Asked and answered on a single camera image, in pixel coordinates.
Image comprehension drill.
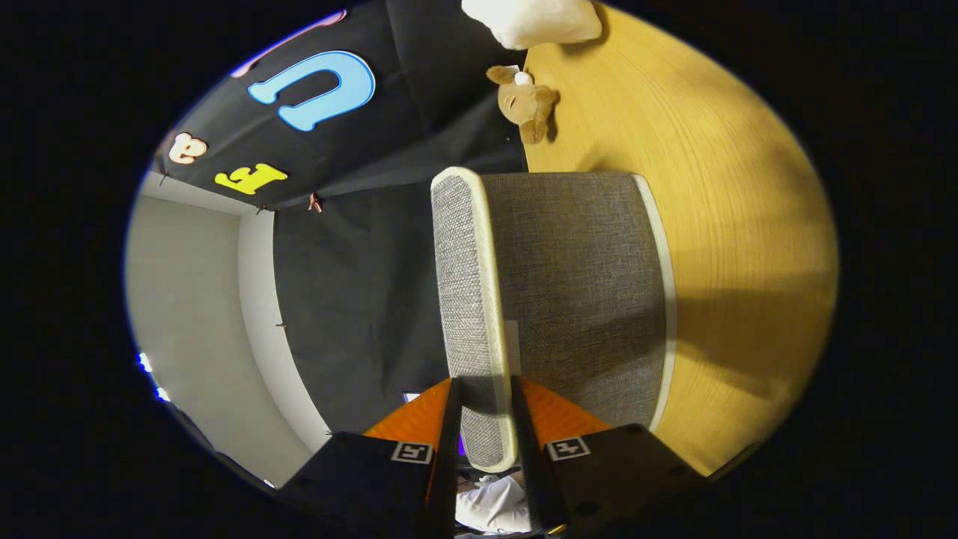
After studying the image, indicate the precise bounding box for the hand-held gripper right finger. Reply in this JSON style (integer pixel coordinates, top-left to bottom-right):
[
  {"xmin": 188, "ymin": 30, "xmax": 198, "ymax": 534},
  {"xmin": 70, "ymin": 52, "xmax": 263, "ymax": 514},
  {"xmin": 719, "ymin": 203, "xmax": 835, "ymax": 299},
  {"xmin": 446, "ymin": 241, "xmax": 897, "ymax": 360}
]
[{"xmin": 510, "ymin": 376, "xmax": 710, "ymax": 538}]

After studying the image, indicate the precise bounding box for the grey fabric storage box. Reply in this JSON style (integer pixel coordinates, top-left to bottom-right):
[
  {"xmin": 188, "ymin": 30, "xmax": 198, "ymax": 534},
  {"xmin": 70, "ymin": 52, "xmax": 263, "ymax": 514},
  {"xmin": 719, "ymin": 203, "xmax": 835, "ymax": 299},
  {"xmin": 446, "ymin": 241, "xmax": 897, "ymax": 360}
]
[{"xmin": 430, "ymin": 166, "xmax": 678, "ymax": 474}]

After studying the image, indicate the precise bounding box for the person's white clothing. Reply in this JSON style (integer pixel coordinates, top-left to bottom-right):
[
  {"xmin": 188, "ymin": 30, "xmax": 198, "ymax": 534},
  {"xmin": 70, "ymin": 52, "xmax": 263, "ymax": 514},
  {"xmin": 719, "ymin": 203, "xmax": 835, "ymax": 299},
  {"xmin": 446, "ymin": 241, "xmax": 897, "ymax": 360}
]
[{"xmin": 455, "ymin": 472, "xmax": 532, "ymax": 534}]

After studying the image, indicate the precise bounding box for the white plush toy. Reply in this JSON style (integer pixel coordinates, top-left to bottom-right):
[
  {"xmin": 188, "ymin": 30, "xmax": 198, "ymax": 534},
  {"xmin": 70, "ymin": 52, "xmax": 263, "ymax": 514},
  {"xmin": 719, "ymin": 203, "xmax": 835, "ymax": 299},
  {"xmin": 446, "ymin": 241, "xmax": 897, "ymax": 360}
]
[{"xmin": 460, "ymin": 0, "xmax": 603, "ymax": 51}]

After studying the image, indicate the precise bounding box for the brown plush toy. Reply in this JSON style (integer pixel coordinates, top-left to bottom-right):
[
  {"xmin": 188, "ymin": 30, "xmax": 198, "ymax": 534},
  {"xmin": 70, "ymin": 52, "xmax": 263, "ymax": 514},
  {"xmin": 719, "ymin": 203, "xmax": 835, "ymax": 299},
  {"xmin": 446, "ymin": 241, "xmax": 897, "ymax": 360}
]
[{"xmin": 486, "ymin": 65, "xmax": 560, "ymax": 144}]

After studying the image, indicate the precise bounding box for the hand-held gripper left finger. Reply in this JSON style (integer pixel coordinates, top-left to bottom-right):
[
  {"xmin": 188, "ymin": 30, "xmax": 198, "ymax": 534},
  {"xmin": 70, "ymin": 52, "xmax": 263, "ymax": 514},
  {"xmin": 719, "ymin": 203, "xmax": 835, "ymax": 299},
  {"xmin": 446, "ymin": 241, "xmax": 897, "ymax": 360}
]
[{"xmin": 275, "ymin": 377, "xmax": 465, "ymax": 539}]

